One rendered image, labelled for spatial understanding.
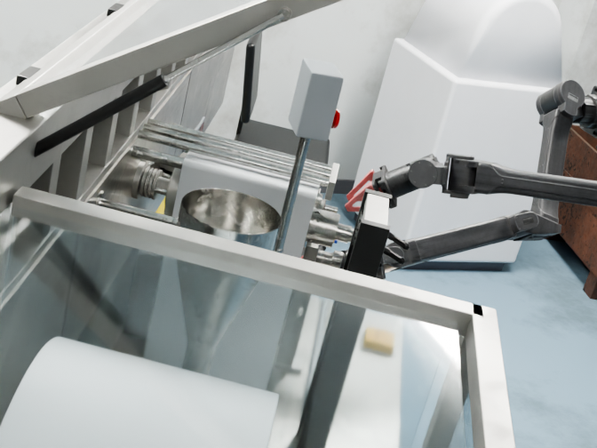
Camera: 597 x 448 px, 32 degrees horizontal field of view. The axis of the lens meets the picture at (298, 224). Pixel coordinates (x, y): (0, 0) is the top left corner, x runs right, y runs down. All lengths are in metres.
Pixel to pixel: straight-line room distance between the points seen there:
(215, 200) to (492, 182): 0.77
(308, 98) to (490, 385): 0.61
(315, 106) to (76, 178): 0.36
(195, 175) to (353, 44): 3.69
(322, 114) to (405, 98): 3.55
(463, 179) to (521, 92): 2.84
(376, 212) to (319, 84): 0.36
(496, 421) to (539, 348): 3.82
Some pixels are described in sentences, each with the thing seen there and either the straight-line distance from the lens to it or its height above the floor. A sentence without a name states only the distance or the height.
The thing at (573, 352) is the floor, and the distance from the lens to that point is 4.91.
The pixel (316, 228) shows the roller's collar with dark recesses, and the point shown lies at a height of 1.34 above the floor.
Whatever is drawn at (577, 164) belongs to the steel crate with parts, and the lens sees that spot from 5.79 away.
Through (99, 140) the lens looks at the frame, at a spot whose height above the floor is 1.50.
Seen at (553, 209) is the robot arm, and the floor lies 1.26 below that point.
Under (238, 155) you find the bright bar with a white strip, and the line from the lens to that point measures 1.88.
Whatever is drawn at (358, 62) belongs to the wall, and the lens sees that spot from 5.53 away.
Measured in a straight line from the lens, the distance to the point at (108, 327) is 1.01.
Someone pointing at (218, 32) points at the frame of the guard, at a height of 1.81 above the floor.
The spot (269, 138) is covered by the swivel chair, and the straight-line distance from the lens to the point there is 4.86.
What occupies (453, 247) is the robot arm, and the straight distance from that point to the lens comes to 2.43.
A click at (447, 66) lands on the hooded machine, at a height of 0.99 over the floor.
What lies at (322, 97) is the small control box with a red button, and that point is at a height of 1.68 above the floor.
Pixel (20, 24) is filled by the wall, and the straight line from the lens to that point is 4.94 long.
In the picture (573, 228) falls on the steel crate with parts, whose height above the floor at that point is 0.21.
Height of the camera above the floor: 2.11
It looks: 24 degrees down
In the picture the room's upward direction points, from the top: 14 degrees clockwise
